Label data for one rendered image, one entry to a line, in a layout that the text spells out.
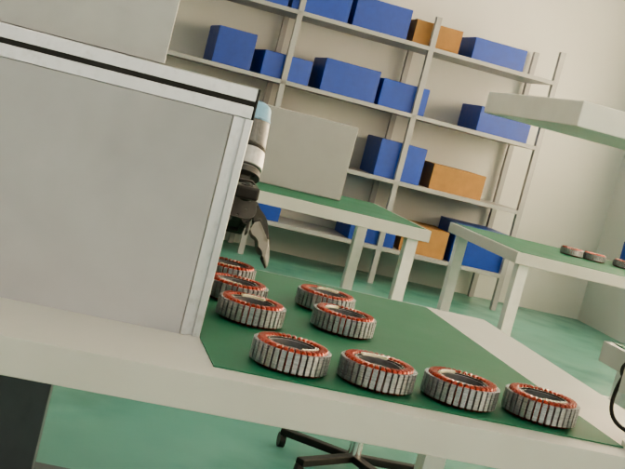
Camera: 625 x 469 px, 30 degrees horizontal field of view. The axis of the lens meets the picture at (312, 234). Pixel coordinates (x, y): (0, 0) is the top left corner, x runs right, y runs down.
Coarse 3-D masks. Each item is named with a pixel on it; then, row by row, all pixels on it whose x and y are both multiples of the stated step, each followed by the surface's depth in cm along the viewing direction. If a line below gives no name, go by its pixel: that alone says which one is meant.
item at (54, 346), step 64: (0, 320) 149; (64, 320) 158; (448, 320) 248; (64, 384) 144; (128, 384) 146; (192, 384) 148; (256, 384) 150; (576, 384) 210; (448, 448) 156; (512, 448) 158; (576, 448) 160
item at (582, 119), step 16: (496, 96) 182; (512, 96) 176; (528, 96) 170; (496, 112) 181; (512, 112) 174; (528, 112) 169; (544, 112) 163; (560, 112) 158; (576, 112) 154; (592, 112) 153; (608, 112) 153; (624, 112) 154; (560, 128) 173; (576, 128) 160; (592, 128) 153; (608, 128) 154; (624, 128) 154; (608, 144) 186; (624, 144) 171; (624, 368) 173; (624, 384) 172; (624, 448) 167
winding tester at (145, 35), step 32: (0, 0) 158; (32, 0) 159; (64, 0) 160; (96, 0) 161; (128, 0) 161; (160, 0) 162; (64, 32) 160; (96, 32) 161; (128, 32) 162; (160, 32) 163
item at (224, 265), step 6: (222, 258) 227; (222, 264) 219; (228, 264) 220; (234, 264) 227; (240, 264) 226; (246, 264) 226; (216, 270) 218; (222, 270) 219; (228, 270) 219; (234, 270) 218; (240, 270) 219; (246, 270) 220; (252, 270) 222; (246, 276) 220; (252, 276) 222
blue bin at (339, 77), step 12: (324, 60) 841; (336, 60) 836; (312, 72) 869; (324, 72) 835; (336, 72) 837; (348, 72) 839; (360, 72) 841; (372, 72) 843; (312, 84) 860; (324, 84) 837; (336, 84) 838; (348, 84) 840; (360, 84) 842; (372, 84) 844; (348, 96) 842; (360, 96) 843; (372, 96) 845
